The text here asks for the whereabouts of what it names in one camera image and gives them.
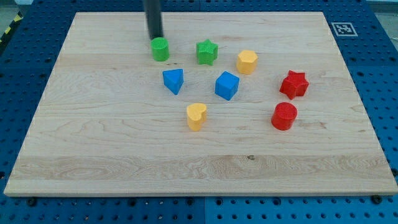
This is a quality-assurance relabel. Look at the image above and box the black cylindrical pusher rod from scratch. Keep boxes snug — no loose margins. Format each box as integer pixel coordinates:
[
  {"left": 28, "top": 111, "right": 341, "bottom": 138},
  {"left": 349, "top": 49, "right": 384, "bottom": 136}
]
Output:
[{"left": 143, "top": 0, "right": 164, "bottom": 40}]

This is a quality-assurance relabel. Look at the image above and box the green cylinder block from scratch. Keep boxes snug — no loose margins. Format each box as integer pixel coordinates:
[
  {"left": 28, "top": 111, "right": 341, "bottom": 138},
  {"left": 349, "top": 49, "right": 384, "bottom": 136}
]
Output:
[{"left": 150, "top": 37, "right": 170, "bottom": 62}]

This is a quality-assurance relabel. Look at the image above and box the blue triangle block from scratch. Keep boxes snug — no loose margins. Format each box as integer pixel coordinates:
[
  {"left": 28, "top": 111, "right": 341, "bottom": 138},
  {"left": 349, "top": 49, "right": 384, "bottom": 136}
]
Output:
[{"left": 162, "top": 68, "right": 184, "bottom": 95}]

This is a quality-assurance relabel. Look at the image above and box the green star block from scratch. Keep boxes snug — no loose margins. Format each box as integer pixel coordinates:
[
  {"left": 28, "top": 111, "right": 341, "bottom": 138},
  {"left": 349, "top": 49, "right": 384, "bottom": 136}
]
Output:
[{"left": 196, "top": 39, "right": 218, "bottom": 65}]

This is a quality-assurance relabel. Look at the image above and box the blue cube block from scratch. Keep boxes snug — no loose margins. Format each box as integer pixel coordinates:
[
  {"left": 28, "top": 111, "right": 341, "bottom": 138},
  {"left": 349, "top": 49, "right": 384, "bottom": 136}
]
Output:
[{"left": 215, "top": 71, "right": 240, "bottom": 101}]

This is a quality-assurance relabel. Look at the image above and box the yellow hexagon block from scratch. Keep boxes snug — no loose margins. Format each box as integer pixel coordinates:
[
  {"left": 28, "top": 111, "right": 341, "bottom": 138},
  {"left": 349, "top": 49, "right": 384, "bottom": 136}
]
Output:
[{"left": 236, "top": 50, "right": 258, "bottom": 75}]

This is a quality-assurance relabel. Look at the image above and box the yellow heart block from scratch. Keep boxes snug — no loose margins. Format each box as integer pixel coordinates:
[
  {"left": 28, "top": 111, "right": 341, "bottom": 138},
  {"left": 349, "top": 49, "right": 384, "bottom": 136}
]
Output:
[{"left": 186, "top": 103, "right": 207, "bottom": 131}]

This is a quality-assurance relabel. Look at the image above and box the wooden board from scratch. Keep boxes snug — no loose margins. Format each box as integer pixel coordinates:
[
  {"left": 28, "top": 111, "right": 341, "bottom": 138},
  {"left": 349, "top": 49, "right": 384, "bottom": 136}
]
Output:
[{"left": 4, "top": 12, "right": 397, "bottom": 197}]

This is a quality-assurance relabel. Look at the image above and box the red star block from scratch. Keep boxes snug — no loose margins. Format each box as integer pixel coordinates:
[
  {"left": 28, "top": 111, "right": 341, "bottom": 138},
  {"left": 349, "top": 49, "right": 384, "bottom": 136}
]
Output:
[{"left": 279, "top": 70, "right": 309, "bottom": 100}]

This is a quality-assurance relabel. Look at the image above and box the red cylinder block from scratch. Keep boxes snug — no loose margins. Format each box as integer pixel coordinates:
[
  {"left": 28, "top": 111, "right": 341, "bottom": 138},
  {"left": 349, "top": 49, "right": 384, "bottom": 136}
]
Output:
[{"left": 271, "top": 102, "right": 298, "bottom": 131}]

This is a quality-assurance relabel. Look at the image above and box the white fiducial marker tag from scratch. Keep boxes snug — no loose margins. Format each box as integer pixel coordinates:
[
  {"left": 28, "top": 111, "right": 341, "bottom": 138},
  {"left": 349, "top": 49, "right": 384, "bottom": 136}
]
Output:
[{"left": 331, "top": 22, "right": 358, "bottom": 37}]

